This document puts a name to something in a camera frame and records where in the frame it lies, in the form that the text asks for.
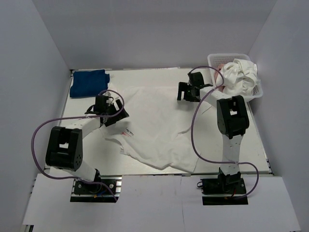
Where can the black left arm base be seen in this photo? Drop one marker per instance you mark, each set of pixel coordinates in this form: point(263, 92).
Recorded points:
point(86, 193)

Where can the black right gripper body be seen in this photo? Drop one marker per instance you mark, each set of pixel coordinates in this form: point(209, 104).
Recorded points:
point(187, 91)

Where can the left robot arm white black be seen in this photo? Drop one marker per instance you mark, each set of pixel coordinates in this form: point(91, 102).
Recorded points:
point(65, 147)

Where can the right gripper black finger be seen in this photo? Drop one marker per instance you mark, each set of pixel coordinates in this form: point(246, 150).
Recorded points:
point(183, 91)
point(206, 85)

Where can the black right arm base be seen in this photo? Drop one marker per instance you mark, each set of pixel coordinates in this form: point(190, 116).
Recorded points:
point(214, 195)

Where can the white Coca-Cola t shirt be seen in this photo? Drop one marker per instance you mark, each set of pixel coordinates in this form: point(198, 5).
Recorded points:
point(157, 130)

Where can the crumpled white t shirt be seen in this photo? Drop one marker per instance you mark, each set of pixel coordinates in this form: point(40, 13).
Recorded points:
point(240, 77)

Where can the pink printed t shirt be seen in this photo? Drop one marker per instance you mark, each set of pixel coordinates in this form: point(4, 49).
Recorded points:
point(218, 79)

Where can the folded blue t shirt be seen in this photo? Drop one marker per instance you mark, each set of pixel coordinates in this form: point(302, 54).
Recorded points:
point(89, 83)

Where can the white perforated plastic basket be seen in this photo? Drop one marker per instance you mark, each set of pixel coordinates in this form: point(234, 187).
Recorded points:
point(215, 59)

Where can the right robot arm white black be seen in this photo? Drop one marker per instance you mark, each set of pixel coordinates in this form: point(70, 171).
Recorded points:
point(232, 119)

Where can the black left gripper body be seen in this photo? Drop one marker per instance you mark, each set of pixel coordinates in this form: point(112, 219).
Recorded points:
point(116, 113)

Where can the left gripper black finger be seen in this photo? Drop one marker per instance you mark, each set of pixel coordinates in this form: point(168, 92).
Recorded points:
point(112, 120)
point(91, 110)

